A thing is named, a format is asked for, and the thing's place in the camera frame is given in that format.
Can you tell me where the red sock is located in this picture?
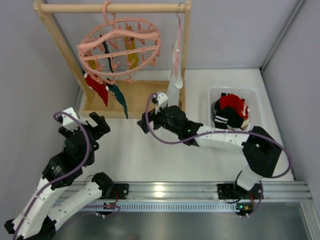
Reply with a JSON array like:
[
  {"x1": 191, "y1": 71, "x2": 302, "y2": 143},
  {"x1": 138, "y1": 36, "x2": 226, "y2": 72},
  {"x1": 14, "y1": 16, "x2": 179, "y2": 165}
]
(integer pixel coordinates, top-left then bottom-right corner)
[
  {"x1": 219, "y1": 93, "x2": 250, "y2": 119},
  {"x1": 83, "y1": 73, "x2": 109, "y2": 107}
]

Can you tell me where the pink round clip hanger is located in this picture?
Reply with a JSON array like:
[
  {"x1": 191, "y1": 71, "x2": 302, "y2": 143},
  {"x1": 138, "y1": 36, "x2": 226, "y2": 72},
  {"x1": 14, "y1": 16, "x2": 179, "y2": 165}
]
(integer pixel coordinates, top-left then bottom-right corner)
[{"x1": 77, "y1": 1, "x2": 162, "y2": 85}]

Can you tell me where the yellow sock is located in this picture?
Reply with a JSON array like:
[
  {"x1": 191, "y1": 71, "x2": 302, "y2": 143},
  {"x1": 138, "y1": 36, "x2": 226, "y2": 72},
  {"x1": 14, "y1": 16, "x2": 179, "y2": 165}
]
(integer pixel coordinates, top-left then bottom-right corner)
[
  {"x1": 87, "y1": 59, "x2": 100, "y2": 71},
  {"x1": 123, "y1": 36, "x2": 140, "y2": 70}
]

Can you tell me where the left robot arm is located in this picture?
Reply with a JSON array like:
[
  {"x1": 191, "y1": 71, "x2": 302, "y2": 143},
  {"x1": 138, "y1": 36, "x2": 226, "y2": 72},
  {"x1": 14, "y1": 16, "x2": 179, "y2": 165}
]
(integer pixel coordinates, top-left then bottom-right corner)
[{"x1": 4, "y1": 107, "x2": 114, "y2": 240}]

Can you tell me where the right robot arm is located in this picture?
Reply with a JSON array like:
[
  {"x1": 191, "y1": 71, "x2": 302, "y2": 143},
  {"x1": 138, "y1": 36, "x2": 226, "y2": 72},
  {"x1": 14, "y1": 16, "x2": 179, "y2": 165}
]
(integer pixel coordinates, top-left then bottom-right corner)
[{"x1": 137, "y1": 106, "x2": 283, "y2": 192}]

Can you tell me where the white cloth on hanger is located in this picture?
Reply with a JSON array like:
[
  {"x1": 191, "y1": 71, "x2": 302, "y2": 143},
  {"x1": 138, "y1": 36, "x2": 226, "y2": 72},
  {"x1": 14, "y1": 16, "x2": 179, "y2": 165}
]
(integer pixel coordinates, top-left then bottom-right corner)
[{"x1": 166, "y1": 44, "x2": 184, "y2": 107}]

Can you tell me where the pink metal-hook hanger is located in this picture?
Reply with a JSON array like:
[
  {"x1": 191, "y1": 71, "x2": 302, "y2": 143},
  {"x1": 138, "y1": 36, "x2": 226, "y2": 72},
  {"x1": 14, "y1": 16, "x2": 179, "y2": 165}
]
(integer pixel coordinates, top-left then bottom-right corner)
[{"x1": 173, "y1": 2, "x2": 183, "y2": 75}]

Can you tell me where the wooden clothes rack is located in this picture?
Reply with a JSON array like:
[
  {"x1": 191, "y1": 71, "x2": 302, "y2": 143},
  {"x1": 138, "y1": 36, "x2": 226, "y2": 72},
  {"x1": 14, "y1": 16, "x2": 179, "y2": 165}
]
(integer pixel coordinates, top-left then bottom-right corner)
[{"x1": 33, "y1": 0, "x2": 191, "y2": 119}]

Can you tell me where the black white striped sock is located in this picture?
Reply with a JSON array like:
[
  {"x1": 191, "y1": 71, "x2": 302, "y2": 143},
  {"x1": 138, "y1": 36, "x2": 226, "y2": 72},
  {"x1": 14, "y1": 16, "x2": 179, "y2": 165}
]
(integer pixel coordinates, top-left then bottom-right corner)
[{"x1": 211, "y1": 98, "x2": 245, "y2": 130}]

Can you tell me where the brown patterned sock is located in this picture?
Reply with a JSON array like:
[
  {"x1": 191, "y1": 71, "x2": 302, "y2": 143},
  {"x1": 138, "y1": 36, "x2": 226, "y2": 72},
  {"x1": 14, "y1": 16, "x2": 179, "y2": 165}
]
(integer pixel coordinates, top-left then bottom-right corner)
[{"x1": 241, "y1": 118, "x2": 251, "y2": 131}]

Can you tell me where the white plastic basket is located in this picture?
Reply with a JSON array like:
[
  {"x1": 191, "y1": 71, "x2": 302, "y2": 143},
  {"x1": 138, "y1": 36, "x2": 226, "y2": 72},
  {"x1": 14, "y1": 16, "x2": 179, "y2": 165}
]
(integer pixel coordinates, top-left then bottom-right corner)
[{"x1": 206, "y1": 86, "x2": 267, "y2": 130}]

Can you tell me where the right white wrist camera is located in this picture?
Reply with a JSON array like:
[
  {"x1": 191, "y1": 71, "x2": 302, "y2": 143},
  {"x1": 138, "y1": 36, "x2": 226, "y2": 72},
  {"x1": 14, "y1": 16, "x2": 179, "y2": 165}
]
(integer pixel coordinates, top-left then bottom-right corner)
[{"x1": 151, "y1": 91, "x2": 169, "y2": 114}]

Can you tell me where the white slotted cable duct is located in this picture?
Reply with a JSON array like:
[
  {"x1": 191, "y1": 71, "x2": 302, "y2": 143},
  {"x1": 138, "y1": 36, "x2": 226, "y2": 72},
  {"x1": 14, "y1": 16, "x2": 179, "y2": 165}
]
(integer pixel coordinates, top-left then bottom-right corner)
[{"x1": 49, "y1": 201, "x2": 253, "y2": 213}]

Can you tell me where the aluminium mounting rail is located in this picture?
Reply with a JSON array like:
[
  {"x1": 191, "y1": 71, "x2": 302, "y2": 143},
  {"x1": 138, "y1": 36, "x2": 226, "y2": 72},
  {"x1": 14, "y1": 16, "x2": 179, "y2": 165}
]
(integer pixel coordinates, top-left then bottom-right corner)
[{"x1": 53, "y1": 181, "x2": 313, "y2": 201}]

